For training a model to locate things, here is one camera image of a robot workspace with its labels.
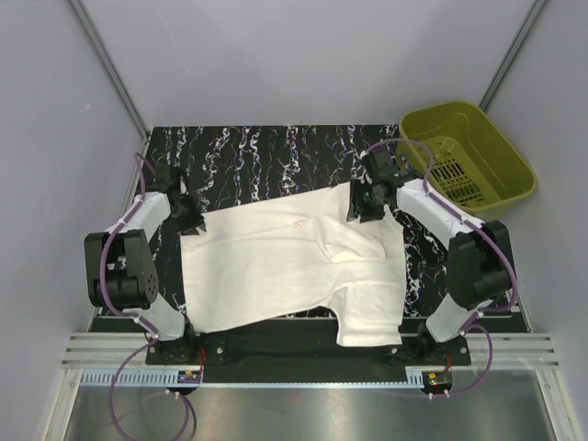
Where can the right aluminium frame post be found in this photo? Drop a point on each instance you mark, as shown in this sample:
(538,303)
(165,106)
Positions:
(516,47)

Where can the aluminium frame post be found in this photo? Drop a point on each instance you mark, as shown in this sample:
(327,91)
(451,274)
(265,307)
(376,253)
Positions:
(112,73)
(516,47)

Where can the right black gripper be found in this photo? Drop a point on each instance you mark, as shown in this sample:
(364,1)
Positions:
(355,209)

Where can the left aluminium frame post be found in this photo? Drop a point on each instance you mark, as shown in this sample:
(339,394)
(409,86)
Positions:
(112,73)

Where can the olive green plastic basket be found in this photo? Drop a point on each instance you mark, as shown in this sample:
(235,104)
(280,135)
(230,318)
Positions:
(474,165)

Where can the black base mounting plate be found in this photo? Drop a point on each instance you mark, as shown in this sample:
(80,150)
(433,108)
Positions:
(301,339)

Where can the slotted grey cable duct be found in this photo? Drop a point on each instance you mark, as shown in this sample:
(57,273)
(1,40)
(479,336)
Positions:
(213,378)

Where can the black patterned table mat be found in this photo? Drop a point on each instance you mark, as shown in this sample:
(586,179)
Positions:
(229,166)

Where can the aluminium rail profile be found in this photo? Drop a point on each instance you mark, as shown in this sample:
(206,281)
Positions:
(103,350)

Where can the white t shirt red print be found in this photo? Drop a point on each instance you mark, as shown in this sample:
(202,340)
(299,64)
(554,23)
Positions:
(272,258)

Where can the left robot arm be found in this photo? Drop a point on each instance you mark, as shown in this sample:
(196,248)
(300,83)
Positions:
(120,272)

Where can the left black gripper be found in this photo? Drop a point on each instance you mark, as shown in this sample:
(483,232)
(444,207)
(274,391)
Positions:
(196,220)

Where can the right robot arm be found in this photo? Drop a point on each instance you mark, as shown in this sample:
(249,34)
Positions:
(480,270)

